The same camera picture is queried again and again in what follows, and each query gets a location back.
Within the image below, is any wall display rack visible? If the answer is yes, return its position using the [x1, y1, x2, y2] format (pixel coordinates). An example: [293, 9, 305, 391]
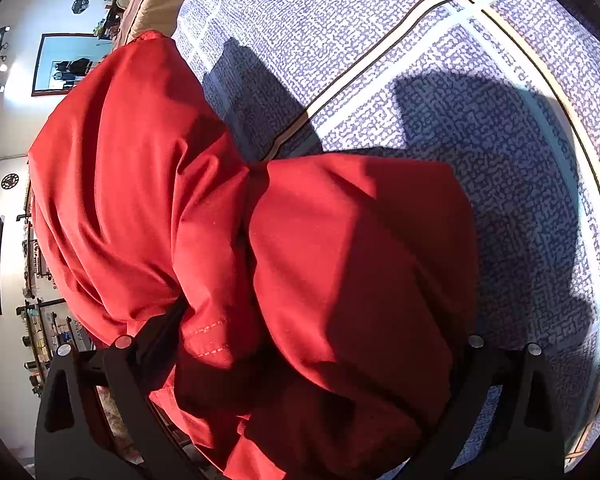
[15, 195, 98, 398]

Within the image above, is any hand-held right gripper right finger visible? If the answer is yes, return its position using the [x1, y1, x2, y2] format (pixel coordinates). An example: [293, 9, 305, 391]
[400, 334, 566, 480]

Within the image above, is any blue plaid bedsheet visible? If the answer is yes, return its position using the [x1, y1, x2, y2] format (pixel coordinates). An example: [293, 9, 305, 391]
[172, 0, 600, 476]

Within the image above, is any red jacket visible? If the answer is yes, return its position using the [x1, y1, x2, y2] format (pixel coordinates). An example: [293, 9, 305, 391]
[27, 30, 481, 480]

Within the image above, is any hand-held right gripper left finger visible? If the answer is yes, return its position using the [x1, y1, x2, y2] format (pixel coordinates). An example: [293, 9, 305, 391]
[32, 334, 201, 480]

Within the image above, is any wall mirror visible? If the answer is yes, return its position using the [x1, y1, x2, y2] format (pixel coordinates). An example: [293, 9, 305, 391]
[31, 33, 115, 97]

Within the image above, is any brown bed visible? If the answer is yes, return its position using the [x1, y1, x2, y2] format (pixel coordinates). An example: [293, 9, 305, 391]
[114, 0, 216, 47]

